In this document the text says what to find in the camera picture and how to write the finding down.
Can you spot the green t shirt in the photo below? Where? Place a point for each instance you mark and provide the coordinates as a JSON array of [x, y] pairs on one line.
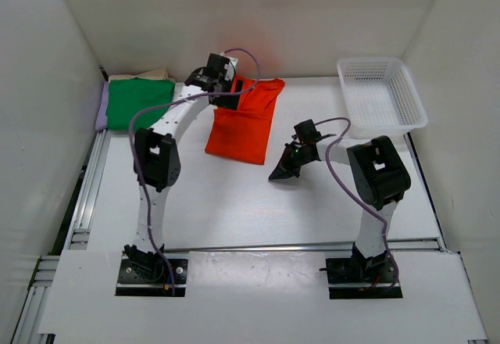
[[128, 97]]

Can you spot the white front board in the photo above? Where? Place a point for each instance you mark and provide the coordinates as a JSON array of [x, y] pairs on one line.
[[270, 298]]

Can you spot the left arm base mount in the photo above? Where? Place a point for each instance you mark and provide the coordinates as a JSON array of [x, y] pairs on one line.
[[148, 275]]

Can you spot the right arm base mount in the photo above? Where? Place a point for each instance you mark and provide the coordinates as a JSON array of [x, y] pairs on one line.
[[357, 277]]

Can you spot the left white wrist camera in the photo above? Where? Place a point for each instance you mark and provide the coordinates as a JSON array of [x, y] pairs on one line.
[[233, 60]]

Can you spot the aluminium frame rail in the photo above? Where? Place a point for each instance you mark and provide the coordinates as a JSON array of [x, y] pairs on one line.
[[222, 206]]

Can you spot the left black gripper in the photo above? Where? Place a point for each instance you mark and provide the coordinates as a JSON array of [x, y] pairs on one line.
[[226, 98]]

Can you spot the orange t shirt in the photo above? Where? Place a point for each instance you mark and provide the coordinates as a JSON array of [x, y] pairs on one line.
[[243, 134]]

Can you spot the white plastic basket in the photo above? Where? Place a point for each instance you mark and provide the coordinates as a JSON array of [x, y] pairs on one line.
[[380, 97]]

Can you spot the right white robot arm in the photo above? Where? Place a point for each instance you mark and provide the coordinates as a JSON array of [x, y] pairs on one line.
[[372, 174]]

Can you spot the beige t shirt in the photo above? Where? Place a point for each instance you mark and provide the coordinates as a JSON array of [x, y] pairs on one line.
[[160, 74]]

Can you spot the purple t shirt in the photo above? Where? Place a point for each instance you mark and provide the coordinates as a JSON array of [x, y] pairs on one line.
[[102, 120]]

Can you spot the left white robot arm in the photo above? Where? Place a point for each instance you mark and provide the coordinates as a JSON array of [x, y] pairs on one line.
[[157, 161]]

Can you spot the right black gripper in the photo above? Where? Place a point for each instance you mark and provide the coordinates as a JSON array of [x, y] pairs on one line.
[[294, 160]]

